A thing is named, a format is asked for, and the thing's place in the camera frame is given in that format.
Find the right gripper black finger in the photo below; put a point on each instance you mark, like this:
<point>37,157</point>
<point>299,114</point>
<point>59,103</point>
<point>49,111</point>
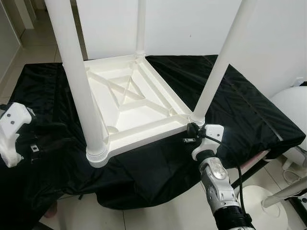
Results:
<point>193,128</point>

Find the white plastic table top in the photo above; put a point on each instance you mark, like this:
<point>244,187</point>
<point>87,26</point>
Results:
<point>129,110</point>

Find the white plastic table leg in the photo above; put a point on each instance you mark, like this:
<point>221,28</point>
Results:
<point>140,28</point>
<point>220,62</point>
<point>76,81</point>

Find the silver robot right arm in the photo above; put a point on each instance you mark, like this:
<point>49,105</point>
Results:
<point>218,187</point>

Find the black table cloth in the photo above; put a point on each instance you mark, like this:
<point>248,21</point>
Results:
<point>240,110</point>

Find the dark grey metal table leg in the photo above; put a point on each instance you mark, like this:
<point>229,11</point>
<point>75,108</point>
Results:
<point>249,175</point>

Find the pink person shoe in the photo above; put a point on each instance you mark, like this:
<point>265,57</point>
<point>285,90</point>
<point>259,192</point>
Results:
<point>50,209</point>

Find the small white plastic object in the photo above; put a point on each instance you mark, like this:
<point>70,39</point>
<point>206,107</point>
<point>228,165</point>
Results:
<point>292,160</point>

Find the white round stand base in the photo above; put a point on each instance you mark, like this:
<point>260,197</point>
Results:
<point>271,211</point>

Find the white stand pole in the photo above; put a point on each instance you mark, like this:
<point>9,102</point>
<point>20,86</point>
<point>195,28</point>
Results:
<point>285,191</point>

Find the white electrical box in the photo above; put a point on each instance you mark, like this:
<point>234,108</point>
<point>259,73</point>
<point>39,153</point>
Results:
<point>301,198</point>

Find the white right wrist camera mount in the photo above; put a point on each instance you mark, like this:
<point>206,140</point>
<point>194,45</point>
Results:
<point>211,136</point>

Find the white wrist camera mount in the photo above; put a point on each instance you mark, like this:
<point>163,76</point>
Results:
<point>211,136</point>
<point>12,129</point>

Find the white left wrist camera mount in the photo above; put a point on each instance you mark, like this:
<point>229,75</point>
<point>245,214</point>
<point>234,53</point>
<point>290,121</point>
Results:
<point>12,129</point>

